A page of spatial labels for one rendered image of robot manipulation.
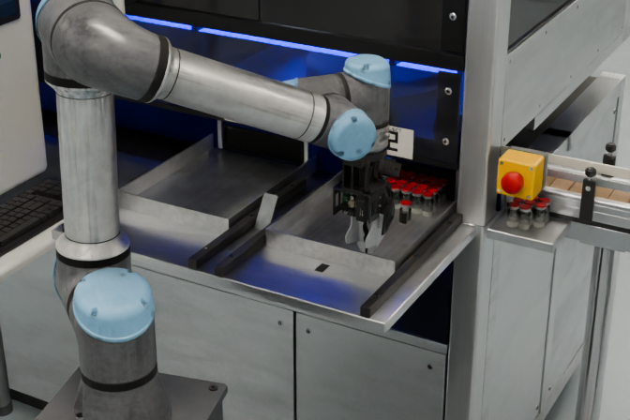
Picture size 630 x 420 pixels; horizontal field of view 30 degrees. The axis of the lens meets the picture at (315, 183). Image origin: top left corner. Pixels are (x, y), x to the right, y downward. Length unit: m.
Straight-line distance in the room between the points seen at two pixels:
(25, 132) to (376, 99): 0.98
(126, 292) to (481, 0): 0.81
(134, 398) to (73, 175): 0.35
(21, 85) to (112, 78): 1.00
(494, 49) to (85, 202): 0.78
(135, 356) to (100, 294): 0.10
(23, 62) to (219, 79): 1.00
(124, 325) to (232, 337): 0.96
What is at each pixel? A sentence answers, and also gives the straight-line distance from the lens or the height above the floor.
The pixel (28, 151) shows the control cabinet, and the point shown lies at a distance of 2.65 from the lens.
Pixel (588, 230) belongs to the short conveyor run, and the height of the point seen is 0.87.
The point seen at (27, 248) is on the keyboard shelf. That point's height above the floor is 0.80.
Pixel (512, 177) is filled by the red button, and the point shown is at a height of 1.01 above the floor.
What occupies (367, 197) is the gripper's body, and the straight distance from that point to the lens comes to 1.95.
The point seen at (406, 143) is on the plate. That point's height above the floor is 1.02.
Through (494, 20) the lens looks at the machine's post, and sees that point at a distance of 2.10.
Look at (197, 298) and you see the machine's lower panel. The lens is 2.68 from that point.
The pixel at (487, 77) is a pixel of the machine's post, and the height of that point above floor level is 1.18.
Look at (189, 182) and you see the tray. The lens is 2.42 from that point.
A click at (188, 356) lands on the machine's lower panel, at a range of 2.78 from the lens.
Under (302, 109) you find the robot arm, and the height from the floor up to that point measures 1.27.
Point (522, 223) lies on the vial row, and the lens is 2.24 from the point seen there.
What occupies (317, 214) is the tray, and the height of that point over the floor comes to 0.88.
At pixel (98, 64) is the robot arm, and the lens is 1.61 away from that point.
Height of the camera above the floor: 1.88
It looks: 25 degrees down
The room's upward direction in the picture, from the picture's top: straight up
